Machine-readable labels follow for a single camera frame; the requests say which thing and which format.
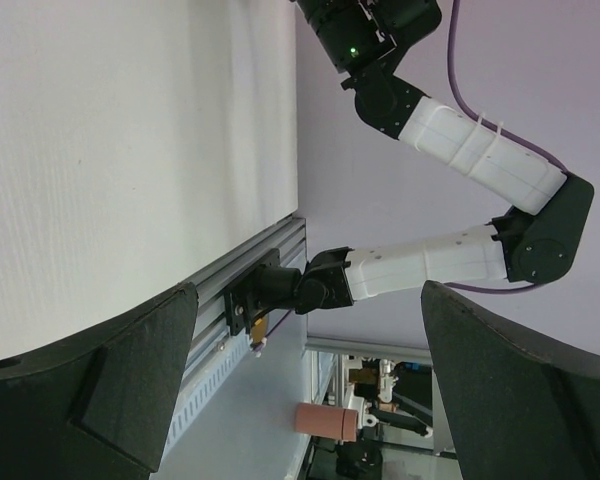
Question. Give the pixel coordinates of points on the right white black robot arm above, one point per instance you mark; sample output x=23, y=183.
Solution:
x=359, y=188

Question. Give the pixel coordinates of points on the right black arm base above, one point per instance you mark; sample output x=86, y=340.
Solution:
x=263, y=286

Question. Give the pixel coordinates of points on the pink foam roller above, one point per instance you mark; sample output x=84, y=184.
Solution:
x=326, y=421

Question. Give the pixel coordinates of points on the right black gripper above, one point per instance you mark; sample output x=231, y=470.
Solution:
x=356, y=33

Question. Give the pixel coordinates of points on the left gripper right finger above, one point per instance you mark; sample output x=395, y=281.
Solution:
x=520, y=404

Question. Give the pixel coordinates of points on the slotted grey cable duct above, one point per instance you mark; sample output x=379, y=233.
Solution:
x=203, y=378

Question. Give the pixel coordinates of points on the background robot equipment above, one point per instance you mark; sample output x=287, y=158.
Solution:
x=403, y=431

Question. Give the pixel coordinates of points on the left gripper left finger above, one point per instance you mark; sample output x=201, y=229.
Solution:
x=99, y=403

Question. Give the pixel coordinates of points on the aluminium mounting rail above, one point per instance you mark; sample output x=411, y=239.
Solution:
x=288, y=235

